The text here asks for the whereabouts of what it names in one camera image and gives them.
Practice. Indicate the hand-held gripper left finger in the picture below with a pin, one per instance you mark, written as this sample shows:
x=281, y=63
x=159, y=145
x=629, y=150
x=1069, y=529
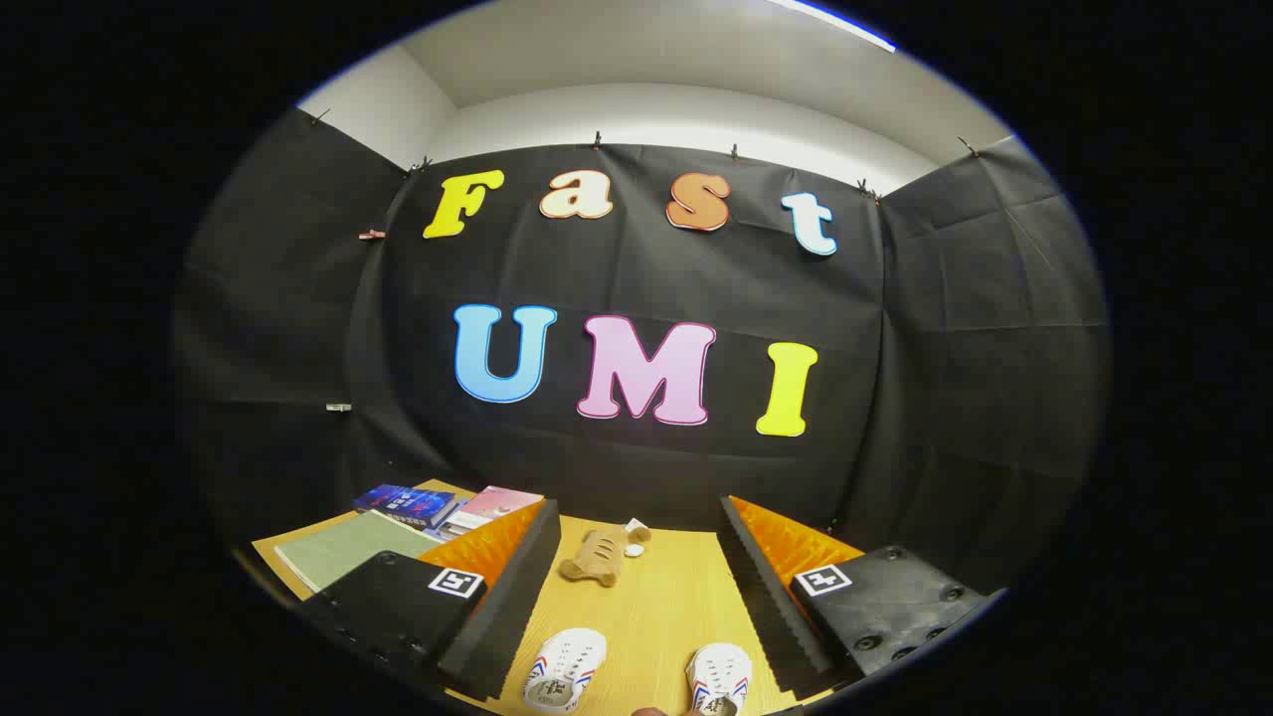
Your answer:
x=507, y=607

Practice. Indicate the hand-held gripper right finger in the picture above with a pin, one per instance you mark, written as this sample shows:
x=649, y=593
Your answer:
x=766, y=607

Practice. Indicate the white striped canvas shoe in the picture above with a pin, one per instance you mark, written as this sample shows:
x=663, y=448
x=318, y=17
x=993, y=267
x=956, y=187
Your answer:
x=564, y=668
x=718, y=678

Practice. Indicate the green fabric storage box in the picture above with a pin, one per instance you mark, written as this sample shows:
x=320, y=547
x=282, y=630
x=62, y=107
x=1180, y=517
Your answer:
x=348, y=547

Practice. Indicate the white paperback book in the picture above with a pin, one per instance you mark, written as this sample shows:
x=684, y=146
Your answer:
x=462, y=524

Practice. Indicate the brown plush toy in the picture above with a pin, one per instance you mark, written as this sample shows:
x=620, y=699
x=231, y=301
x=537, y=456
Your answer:
x=597, y=557

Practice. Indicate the dark blue cover book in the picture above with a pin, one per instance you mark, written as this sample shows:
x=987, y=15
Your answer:
x=408, y=505

